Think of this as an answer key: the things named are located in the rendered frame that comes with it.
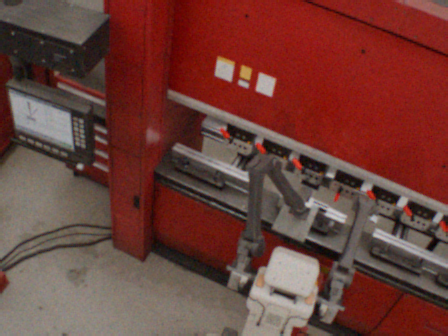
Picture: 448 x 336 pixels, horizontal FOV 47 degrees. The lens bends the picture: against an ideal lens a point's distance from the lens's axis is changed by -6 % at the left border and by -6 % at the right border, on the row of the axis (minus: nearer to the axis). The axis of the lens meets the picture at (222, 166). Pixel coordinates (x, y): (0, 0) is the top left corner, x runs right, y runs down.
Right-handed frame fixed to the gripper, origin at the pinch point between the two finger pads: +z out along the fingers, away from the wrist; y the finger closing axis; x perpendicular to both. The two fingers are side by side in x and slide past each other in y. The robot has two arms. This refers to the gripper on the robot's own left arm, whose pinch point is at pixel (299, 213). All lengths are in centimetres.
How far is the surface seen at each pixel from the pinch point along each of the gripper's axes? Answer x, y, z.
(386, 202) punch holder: -19.5, -39.3, -15.9
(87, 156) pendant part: 23, 99, -50
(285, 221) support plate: 7.2, 4.9, -2.3
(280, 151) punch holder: -21.9, 20.0, -20.0
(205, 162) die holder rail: -7, 60, 9
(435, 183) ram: -32, -56, -37
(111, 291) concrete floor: 87, 95, 65
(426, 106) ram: -51, -36, -70
